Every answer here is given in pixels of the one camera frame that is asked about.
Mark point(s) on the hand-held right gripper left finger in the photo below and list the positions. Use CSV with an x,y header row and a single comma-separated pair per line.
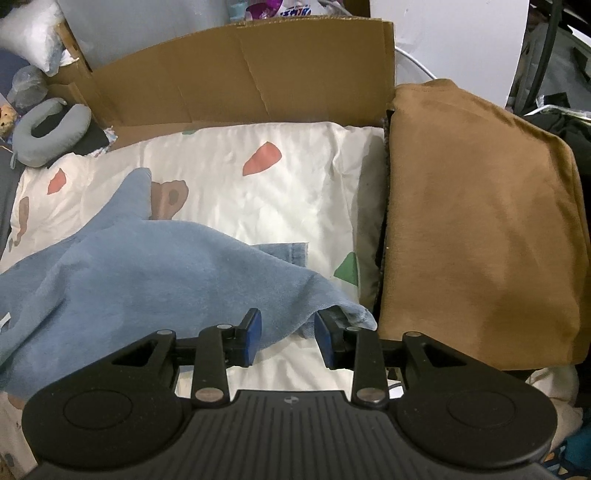
x,y
253,337

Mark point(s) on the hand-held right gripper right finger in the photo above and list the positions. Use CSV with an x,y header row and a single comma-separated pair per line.
x,y
323,341

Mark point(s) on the light blue denim pants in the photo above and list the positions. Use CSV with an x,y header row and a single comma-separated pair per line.
x,y
138,277

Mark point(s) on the folded dark patterned garment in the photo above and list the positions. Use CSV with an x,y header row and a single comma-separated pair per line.
x,y
384,221

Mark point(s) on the cream bear print bed sheet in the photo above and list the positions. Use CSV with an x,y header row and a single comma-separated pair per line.
x,y
277,184

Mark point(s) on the folded brown garment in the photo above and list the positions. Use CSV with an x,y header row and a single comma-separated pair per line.
x,y
485,207

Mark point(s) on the black cloth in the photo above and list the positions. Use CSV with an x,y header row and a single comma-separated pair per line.
x,y
90,141

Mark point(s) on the flattened cardboard sheet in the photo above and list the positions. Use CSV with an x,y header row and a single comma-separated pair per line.
x,y
231,78

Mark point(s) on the teal printed cloth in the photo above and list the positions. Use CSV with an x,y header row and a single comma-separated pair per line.
x,y
579,447

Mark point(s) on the grey neck pillow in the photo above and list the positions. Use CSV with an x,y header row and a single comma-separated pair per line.
x,y
27,147

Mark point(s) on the open cardboard box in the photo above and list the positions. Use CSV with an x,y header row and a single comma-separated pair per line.
x,y
69,85

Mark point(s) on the black garment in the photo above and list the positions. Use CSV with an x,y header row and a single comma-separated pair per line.
x,y
572,129

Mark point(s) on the detergent bottle with blue cap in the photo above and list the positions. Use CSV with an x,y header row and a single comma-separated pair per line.
x,y
238,9

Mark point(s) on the small teddy bear toy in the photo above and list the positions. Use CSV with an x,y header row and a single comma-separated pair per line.
x,y
7,117

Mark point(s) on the grey wrapped mattress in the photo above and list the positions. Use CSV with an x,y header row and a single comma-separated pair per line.
x,y
138,27

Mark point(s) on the purple white detergent bag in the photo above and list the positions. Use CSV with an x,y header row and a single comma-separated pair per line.
x,y
295,7

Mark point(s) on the white blue patterned cloth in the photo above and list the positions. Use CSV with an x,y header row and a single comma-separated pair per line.
x,y
62,60

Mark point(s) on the shiny plastic packet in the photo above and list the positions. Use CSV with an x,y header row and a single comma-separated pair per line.
x,y
563,105

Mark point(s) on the clear plastic bag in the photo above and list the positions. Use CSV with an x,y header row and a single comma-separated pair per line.
x,y
27,85

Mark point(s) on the grey fabric bag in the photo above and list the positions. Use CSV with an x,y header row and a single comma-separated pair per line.
x,y
565,60

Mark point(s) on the white pillow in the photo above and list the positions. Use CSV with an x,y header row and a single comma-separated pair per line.
x,y
27,32

